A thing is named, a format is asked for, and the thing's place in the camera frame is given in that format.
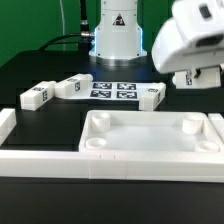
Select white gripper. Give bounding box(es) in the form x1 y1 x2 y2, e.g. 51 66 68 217
151 18 224 78

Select white desk top tray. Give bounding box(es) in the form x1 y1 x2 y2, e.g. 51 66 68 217
79 110 224 153

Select white right fence block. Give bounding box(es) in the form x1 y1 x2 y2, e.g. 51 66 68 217
208 113 224 143

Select white fence block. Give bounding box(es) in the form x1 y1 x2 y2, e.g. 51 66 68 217
208 113 224 143
0 108 17 146

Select white marker sheet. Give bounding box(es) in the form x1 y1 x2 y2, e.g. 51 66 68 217
71 82 157 101

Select white front fence bar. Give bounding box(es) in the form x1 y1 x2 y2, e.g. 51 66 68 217
0 150 224 183

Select white left fence block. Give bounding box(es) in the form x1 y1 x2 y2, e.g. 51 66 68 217
0 108 17 146

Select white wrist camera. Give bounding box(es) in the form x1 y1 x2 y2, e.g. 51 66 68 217
172 0 224 52

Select black cable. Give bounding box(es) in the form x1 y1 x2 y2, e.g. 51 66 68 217
39 0 96 52

